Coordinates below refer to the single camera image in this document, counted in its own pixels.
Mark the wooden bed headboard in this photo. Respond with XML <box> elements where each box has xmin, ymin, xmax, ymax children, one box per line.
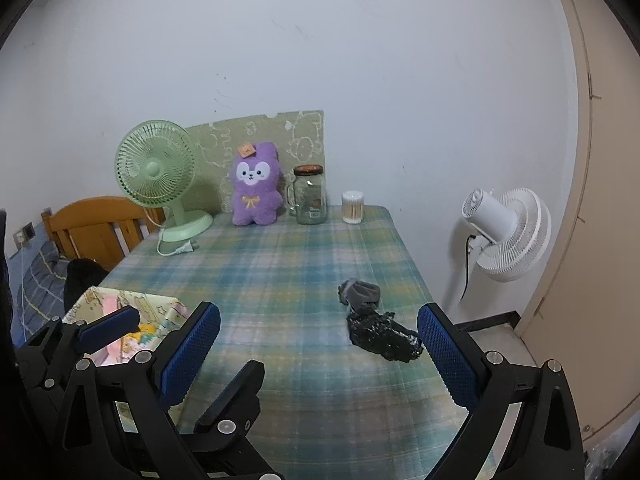
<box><xmin>41</xmin><ymin>196</ymin><xmax>166</xmax><ymax>271</ymax></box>

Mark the black garment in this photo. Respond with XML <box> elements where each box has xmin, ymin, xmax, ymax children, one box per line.
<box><xmin>62</xmin><ymin>258</ymin><xmax>108</xmax><ymax>316</ymax></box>

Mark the black plastic bag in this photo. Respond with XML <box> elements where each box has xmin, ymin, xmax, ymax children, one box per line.
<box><xmin>346</xmin><ymin>308</ymin><xmax>425</xmax><ymax>365</ymax></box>

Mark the glass jar mug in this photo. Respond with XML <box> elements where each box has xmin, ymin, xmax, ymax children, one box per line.
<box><xmin>285</xmin><ymin>165</ymin><xmax>328</xmax><ymax>225</ymax></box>

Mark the plaid tablecloth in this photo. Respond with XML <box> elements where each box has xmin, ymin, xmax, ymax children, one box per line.
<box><xmin>62</xmin><ymin>205</ymin><xmax>501</xmax><ymax>480</ymax></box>

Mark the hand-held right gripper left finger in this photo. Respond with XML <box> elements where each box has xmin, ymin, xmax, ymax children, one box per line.
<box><xmin>55</xmin><ymin>301</ymin><xmax>222</xmax><ymax>480</ymax></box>

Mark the beige door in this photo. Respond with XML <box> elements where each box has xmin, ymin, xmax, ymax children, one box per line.
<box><xmin>515</xmin><ymin>0</ymin><xmax>640</xmax><ymax>456</ymax></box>

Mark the olive patterned board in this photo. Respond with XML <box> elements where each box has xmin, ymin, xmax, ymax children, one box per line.
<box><xmin>186</xmin><ymin>110</ymin><xmax>325</xmax><ymax>216</ymax></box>

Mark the white standing fan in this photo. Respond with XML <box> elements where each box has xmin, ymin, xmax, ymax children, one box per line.
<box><xmin>452</xmin><ymin>187</ymin><xmax>552</xmax><ymax>311</ymax></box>

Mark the wall outlet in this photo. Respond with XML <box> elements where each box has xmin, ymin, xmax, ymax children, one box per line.
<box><xmin>12</xmin><ymin>222</ymin><xmax>38</xmax><ymax>248</ymax></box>

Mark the green desk fan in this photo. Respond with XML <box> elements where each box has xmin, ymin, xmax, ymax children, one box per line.
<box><xmin>114</xmin><ymin>120</ymin><xmax>214</xmax><ymax>257</ymax></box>

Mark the cotton swab container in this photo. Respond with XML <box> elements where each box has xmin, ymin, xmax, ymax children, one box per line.
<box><xmin>341</xmin><ymin>191</ymin><xmax>366</xmax><ymax>224</ymax></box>

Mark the yellow printed storage box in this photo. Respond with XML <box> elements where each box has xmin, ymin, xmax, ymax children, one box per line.
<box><xmin>62</xmin><ymin>285</ymin><xmax>191</xmax><ymax>363</ymax></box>

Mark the purple plush toy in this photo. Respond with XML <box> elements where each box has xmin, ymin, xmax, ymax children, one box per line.
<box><xmin>231</xmin><ymin>141</ymin><xmax>286</xmax><ymax>227</ymax></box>

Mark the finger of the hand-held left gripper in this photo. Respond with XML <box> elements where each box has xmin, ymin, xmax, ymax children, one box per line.
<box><xmin>175</xmin><ymin>359</ymin><xmax>281</xmax><ymax>480</ymax></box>
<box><xmin>20</xmin><ymin>306</ymin><xmax>141</xmax><ymax>391</ymax></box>

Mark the blue plaid bedding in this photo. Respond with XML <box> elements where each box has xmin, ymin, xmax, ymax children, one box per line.
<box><xmin>7</xmin><ymin>240</ymin><xmax>71</xmax><ymax>341</ymax></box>

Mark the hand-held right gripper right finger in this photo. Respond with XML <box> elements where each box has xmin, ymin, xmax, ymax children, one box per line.
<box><xmin>416</xmin><ymin>302</ymin><xmax>586</xmax><ymax>480</ymax></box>

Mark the grey sock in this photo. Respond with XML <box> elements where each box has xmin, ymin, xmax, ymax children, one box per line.
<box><xmin>338</xmin><ymin>277</ymin><xmax>382</xmax><ymax>311</ymax></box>

